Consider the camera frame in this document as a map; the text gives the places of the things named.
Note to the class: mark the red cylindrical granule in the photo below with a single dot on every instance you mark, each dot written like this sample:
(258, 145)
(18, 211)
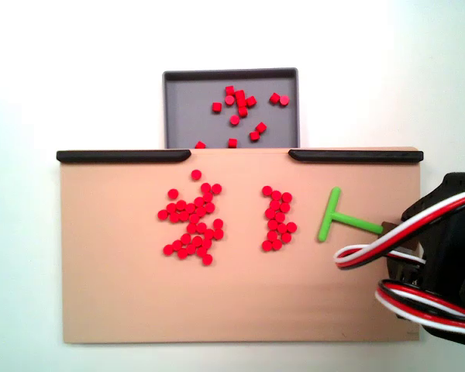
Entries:
(274, 97)
(291, 226)
(229, 100)
(182, 253)
(254, 136)
(162, 214)
(196, 174)
(198, 201)
(260, 127)
(272, 235)
(277, 245)
(218, 233)
(209, 207)
(191, 249)
(205, 188)
(286, 197)
(192, 228)
(171, 208)
(234, 120)
(229, 90)
(284, 207)
(167, 249)
(207, 197)
(181, 204)
(174, 217)
(206, 242)
(183, 215)
(190, 208)
(280, 217)
(232, 143)
(177, 245)
(195, 239)
(218, 223)
(216, 188)
(272, 224)
(250, 101)
(275, 204)
(202, 252)
(200, 211)
(185, 238)
(216, 107)
(267, 245)
(243, 112)
(267, 190)
(286, 237)
(194, 219)
(270, 213)
(200, 145)
(282, 228)
(276, 195)
(284, 100)
(173, 193)
(207, 259)
(201, 227)
(209, 233)

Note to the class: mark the grey shallow container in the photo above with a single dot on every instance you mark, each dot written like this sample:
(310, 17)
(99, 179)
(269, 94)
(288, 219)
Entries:
(186, 116)

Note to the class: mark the beige flat tray board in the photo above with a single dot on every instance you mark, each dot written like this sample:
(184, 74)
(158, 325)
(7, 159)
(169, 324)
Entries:
(139, 290)

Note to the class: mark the black foam edge rail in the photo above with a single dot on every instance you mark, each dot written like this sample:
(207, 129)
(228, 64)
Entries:
(356, 156)
(120, 156)

